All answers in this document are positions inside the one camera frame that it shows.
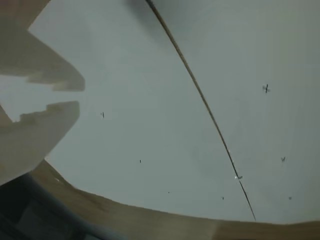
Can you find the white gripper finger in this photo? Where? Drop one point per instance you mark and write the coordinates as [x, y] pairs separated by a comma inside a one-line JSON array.
[[32, 140], [37, 65]]

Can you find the black furniture behind table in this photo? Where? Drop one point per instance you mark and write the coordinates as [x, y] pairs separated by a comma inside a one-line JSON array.
[[30, 220]]

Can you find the white paper sheet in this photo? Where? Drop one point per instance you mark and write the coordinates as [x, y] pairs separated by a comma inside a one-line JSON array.
[[137, 87], [275, 125]]

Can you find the small clear tape piece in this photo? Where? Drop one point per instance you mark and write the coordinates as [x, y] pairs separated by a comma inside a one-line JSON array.
[[238, 177]]

